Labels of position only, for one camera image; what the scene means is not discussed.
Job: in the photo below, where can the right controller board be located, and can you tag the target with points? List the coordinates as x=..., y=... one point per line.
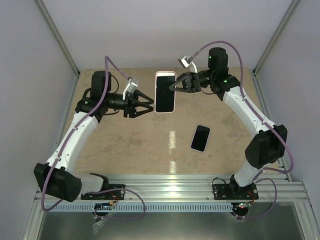
x=242, y=205

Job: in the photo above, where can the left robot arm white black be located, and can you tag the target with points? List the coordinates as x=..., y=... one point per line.
x=55, y=177

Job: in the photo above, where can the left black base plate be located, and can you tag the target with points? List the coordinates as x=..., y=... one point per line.
x=116, y=193

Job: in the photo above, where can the pink phone case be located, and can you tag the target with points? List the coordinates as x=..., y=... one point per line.
x=165, y=73

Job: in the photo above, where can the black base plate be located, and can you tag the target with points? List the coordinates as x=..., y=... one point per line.
x=116, y=193
x=225, y=192

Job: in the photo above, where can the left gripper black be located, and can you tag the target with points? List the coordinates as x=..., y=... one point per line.
x=130, y=105

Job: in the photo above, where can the grey slotted cable duct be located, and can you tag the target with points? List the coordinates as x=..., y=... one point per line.
x=149, y=207

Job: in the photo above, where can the controller board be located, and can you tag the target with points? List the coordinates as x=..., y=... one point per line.
x=242, y=205
x=106, y=206

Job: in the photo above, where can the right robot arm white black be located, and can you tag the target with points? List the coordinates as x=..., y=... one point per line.
x=267, y=144

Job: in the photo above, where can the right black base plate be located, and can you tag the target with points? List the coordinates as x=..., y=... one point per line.
x=225, y=192

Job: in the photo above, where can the left controller board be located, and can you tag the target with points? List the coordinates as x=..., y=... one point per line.
x=106, y=206

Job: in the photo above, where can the right aluminium corner post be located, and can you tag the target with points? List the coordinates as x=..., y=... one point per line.
x=276, y=35

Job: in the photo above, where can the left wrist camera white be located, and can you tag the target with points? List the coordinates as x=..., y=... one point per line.
x=131, y=86

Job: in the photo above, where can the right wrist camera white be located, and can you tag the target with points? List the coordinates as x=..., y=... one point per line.
x=187, y=62

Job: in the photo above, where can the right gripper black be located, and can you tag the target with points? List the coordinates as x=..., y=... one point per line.
x=191, y=83

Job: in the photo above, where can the aluminium rail frame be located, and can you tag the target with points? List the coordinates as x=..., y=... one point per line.
x=151, y=155

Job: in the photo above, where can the left aluminium corner post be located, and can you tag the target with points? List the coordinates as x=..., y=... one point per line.
x=44, y=11

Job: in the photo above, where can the aluminium corner post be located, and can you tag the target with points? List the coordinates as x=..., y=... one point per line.
x=44, y=11
x=276, y=35

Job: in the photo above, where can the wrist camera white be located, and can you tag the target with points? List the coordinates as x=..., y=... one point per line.
x=187, y=62
x=131, y=86

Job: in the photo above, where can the black phone in lilac case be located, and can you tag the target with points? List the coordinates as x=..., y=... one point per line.
x=200, y=138

